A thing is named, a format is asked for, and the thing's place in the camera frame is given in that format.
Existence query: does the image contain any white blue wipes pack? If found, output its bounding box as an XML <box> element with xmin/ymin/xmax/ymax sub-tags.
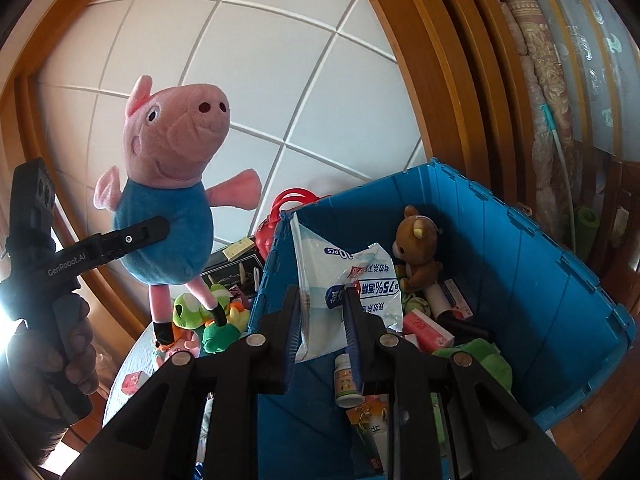
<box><xmin>290</xmin><ymin>217</ymin><xmax>404</xmax><ymax>362</ymax></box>

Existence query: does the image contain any red plastic toy case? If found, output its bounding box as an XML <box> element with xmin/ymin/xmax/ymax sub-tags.
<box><xmin>254</xmin><ymin>188</ymin><xmax>321</xmax><ymax>262</ymax></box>

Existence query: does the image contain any green crocodile plush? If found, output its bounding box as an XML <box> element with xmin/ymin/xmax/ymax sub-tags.
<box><xmin>434</xmin><ymin>338</ymin><xmax>513</xmax><ymax>393</ymax></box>

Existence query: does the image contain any pink pig plush blue shirt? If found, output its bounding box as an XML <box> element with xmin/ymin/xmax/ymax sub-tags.
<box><xmin>93</xmin><ymin>75</ymin><xmax>262</xmax><ymax>347</ymax></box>

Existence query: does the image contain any white green-label pill bottle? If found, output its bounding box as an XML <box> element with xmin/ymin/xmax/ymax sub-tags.
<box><xmin>333</xmin><ymin>353</ymin><xmax>364</xmax><ymax>410</ymax></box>

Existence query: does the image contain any dark green turtle plush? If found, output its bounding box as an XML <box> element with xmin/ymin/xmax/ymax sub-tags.
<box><xmin>202</xmin><ymin>301</ymin><xmax>250</xmax><ymax>354</ymax></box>

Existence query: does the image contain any white striped tablecloth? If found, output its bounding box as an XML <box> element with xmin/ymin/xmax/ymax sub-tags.
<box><xmin>102</xmin><ymin>324</ymin><xmax>216</xmax><ymax>480</ymax></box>

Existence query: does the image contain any dark wooden chair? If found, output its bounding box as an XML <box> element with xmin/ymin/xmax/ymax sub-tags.
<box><xmin>574</xmin><ymin>157</ymin><xmax>639</xmax><ymax>287</ymax></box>

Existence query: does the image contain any black framed box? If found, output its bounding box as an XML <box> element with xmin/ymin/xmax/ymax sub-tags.
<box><xmin>202</xmin><ymin>247</ymin><xmax>264</xmax><ymax>295</ymax></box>

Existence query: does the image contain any pink floral tissue pack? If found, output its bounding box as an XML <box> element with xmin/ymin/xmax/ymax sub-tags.
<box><xmin>120</xmin><ymin>370</ymin><xmax>149</xmax><ymax>396</ymax></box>

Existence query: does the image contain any rolled patterned carpet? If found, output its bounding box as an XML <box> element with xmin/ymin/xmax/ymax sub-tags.
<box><xmin>500</xmin><ymin>0</ymin><xmax>575</xmax><ymax>247</ymax></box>

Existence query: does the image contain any person's left hand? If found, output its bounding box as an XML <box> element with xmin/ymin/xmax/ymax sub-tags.
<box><xmin>6</xmin><ymin>296</ymin><xmax>99</xmax><ymax>419</ymax></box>

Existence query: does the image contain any light green frog plush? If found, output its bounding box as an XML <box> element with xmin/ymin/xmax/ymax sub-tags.
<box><xmin>172</xmin><ymin>283</ymin><xmax>232</xmax><ymax>330</ymax></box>

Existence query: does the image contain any yellow sticky notepad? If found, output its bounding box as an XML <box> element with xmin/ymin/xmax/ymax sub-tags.
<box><xmin>222</xmin><ymin>236</ymin><xmax>256</xmax><ymax>261</ymax></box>

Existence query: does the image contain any brown teddy bear plush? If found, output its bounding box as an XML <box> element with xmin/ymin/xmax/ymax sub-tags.
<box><xmin>392</xmin><ymin>206</ymin><xmax>442</xmax><ymax>294</ymax></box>

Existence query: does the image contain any orange hooded pink plush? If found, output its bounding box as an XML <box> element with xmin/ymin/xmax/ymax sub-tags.
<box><xmin>152</xmin><ymin>326</ymin><xmax>202</xmax><ymax>370</ymax></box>

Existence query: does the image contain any blue plastic folding crate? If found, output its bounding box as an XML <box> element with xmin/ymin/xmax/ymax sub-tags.
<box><xmin>258</xmin><ymin>161</ymin><xmax>636</xmax><ymax>479</ymax></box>

